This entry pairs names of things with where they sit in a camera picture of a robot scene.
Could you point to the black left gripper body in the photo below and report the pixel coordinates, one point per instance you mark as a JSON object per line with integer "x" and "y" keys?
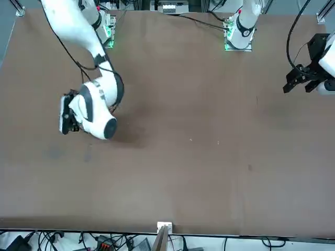
{"x": 315, "y": 48}

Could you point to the aluminium frame post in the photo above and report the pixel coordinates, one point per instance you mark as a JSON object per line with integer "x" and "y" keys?
{"x": 162, "y": 238}

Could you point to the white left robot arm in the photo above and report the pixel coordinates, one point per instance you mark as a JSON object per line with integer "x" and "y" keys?
{"x": 246, "y": 21}

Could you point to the black power strip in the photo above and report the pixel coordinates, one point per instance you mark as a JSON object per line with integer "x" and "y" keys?
{"x": 106, "y": 241}

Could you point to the white power strip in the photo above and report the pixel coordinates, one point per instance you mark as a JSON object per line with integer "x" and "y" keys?
{"x": 168, "y": 8}

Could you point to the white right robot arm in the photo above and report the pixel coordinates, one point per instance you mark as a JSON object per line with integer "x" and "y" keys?
{"x": 76, "y": 28}

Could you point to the aluminium frame rail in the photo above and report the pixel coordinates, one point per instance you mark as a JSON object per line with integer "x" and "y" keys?
{"x": 321, "y": 14}
{"x": 20, "y": 8}

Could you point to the black power adapter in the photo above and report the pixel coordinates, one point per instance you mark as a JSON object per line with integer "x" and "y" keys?
{"x": 17, "y": 243}

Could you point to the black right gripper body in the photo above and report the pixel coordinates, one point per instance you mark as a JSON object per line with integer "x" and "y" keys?
{"x": 71, "y": 123}

